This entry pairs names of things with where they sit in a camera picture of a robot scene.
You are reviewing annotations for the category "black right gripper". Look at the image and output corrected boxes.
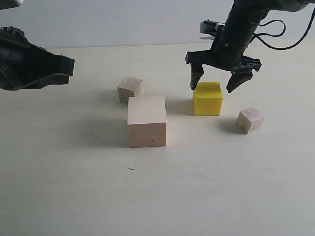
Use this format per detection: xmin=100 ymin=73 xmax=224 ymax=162
xmin=185 ymin=36 xmax=262 ymax=93

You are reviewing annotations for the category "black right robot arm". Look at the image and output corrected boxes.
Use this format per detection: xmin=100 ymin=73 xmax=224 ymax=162
xmin=185 ymin=0 xmax=314 ymax=93

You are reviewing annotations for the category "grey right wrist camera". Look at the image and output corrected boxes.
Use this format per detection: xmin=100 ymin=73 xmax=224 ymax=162
xmin=200 ymin=19 xmax=225 ymax=40

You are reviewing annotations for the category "yellow cube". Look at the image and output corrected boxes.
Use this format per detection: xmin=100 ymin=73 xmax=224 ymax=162
xmin=193 ymin=82 xmax=223 ymax=116

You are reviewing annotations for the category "large wooden cube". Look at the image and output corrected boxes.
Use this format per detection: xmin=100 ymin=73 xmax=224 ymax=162
xmin=127 ymin=95 xmax=167 ymax=148

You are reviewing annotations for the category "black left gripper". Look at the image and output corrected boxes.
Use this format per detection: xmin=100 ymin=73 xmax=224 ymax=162
xmin=0 ymin=26 xmax=75 ymax=91

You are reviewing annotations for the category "medium wooden cube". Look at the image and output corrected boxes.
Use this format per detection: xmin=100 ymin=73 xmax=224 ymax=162
xmin=117 ymin=76 xmax=144 ymax=103

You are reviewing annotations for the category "small wooden cube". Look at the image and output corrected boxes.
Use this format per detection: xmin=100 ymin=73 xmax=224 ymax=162
xmin=236 ymin=107 xmax=265 ymax=134

